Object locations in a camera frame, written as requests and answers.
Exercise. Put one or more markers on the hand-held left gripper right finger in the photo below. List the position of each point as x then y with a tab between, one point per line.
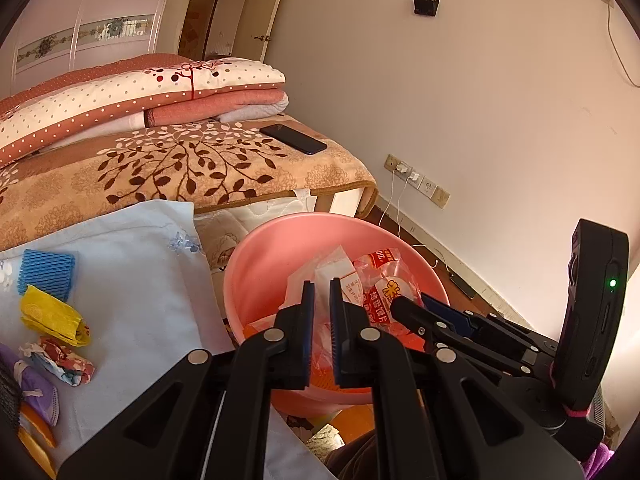
336	320

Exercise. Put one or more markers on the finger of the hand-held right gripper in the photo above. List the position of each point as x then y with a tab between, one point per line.
445	310
405	310

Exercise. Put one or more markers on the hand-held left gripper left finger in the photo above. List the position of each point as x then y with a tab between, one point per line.
307	320

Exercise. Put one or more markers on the pink plastic basin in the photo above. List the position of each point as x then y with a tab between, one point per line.
280	250

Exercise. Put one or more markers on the blue foam net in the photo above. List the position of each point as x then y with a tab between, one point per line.
45	272

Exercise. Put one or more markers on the dark flat device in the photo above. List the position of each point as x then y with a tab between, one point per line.
461	285

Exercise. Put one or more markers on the red and white snack bag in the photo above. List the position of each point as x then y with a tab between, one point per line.
390	280

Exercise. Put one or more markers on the white paper packet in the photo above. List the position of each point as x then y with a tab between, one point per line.
332	272

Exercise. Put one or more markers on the white quilted mattress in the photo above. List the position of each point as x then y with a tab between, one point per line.
260	207

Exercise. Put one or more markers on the person's dark trousers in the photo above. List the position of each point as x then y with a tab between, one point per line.
355	460

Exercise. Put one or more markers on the purple cloth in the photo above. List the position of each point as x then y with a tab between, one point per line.
602	462

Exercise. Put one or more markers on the light blue floral cloth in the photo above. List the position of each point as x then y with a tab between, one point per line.
140	270

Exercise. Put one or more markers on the black smartphone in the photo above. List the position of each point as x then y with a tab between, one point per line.
292	138

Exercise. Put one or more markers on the brown leaf print blanket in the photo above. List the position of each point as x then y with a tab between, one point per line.
175	170

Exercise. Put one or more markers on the pink folded blanket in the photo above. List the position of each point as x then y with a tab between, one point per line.
215	107

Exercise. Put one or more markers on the crumpled floral paper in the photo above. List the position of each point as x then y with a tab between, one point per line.
65	365

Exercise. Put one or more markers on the yellow wrapper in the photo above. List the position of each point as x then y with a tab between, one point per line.
50	315

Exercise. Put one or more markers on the purple packet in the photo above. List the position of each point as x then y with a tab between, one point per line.
35	395

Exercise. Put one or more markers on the orange packet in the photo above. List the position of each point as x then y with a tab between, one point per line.
35	427

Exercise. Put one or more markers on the polka dot folded quilt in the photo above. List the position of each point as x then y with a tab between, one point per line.
100	95

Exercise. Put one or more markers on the wooden door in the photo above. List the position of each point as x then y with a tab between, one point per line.
225	10

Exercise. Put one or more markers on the white wardrobe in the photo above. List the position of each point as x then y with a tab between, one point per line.
100	10

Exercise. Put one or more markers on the beige wall socket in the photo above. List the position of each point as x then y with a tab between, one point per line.
392	162
441	196

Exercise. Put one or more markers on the white bed frame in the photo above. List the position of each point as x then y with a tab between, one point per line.
350	202

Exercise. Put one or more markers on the white wall socket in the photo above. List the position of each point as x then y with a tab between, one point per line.
427	186

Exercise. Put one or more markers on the black wall bracket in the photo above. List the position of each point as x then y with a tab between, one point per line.
426	4

